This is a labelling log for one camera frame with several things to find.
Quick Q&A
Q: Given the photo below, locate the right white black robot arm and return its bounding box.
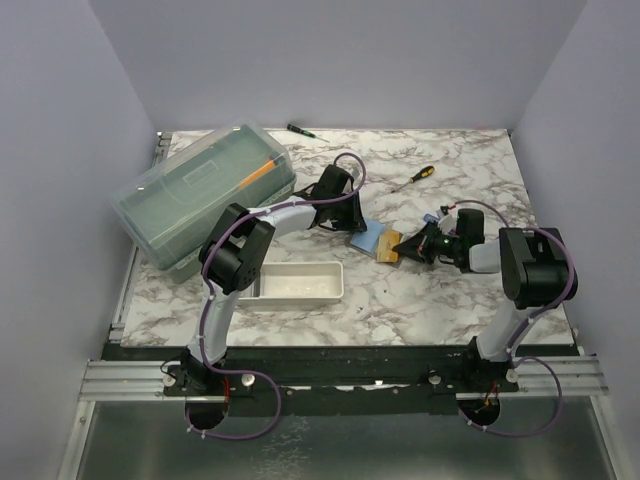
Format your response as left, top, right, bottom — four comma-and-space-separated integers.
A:
393, 208, 578, 392

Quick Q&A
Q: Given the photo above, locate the gold tan credit card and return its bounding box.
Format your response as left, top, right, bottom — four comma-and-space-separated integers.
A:
376, 229, 402, 264

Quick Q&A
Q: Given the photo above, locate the black front mounting rail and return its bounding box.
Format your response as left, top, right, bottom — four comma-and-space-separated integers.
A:
102, 343, 526, 416

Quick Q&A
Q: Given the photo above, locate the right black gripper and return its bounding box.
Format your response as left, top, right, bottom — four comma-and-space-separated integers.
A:
394, 221, 463, 266

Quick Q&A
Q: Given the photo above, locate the orange pencil in toolbox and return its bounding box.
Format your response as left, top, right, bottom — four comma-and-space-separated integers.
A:
238, 160, 276, 188

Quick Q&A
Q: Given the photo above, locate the small green black screwdriver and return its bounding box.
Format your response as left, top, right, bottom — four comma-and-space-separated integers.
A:
286, 123, 328, 143

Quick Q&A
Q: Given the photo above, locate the grey card holder wallet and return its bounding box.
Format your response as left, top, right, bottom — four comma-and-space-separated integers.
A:
346, 219, 403, 268

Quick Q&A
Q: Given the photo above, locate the translucent green plastic toolbox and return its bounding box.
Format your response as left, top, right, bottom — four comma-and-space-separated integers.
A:
111, 122, 296, 283

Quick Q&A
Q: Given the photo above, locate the yellow black handle screwdriver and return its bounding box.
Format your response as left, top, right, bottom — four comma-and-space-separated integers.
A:
392, 165, 435, 193

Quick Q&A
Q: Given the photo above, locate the white rectangular tray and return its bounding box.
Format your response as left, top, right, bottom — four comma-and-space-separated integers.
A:
238, 261, 344, 308

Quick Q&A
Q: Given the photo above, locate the blue red handle screwdriver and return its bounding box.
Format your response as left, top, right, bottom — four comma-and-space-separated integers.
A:
424, 214, 441, 225

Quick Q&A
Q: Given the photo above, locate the blue credit card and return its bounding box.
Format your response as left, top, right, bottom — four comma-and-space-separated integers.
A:
348, 218, 386, 258

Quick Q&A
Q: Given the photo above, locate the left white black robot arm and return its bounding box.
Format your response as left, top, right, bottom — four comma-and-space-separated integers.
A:
182, 163, 366, 395

